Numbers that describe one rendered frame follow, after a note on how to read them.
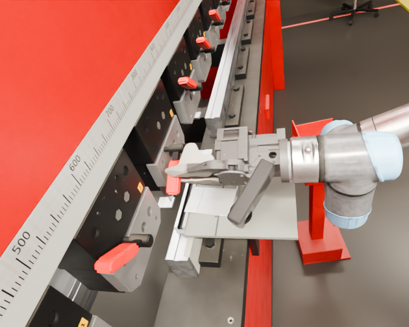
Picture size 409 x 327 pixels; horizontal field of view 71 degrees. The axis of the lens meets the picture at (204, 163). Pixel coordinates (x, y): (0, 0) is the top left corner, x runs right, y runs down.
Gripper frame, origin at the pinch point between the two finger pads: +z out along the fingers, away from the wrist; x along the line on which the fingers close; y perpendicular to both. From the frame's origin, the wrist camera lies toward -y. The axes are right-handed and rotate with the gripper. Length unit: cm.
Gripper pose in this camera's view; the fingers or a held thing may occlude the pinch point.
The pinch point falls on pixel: (174, 176)
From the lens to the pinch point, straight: 52.5
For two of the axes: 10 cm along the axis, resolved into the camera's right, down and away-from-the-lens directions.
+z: -9.6, 0.5, 2.9
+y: 0.6, -9.3, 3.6
